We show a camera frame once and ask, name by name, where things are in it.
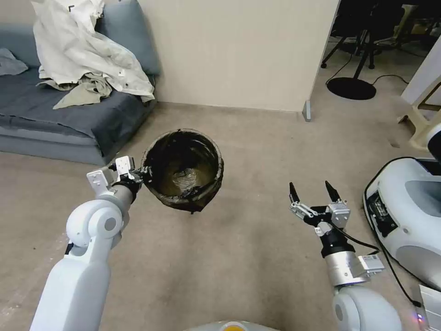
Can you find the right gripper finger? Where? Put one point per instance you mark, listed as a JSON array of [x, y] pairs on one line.
[[299, 208], [332, 193]]

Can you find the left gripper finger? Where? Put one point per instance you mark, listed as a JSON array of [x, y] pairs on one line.
[[142, 169], [144, 178]]

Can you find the trash can with black bag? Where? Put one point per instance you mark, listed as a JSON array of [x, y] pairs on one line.
[[182, 169]]

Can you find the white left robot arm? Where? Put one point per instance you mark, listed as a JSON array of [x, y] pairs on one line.
[[74, 286]]

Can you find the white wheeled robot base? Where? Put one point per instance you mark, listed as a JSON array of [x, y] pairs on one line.
[[406, 213]]

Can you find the grey partition foot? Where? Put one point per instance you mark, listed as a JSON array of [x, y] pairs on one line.
[[307, 111]]

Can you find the beige crumpled garment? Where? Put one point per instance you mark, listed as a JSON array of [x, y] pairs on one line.
[[84, 91]]

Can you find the black round stand base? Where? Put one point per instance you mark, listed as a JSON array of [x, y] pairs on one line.
[[351, 88]]

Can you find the blue-grey sofa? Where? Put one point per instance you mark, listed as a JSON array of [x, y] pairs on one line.
[[51, 103]]

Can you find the beige plastic stool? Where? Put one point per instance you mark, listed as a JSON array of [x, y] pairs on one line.
[[422, 124]]

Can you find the pale grey electronics box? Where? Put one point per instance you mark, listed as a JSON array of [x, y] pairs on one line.
[[430, 307]]

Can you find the white crumpled jacket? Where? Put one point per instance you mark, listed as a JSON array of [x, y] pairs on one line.
[[86, 48]]

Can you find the white leaning board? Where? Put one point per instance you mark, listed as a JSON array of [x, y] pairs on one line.
[[425, 72]]

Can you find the black office chair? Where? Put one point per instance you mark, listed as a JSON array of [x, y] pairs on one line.
[[358, 31]]

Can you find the grey-blue crumpled cloth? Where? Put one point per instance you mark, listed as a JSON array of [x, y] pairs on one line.
[[10, 62]]

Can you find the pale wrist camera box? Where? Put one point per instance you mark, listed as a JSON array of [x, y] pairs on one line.
[[339, 213], [124, 165]]

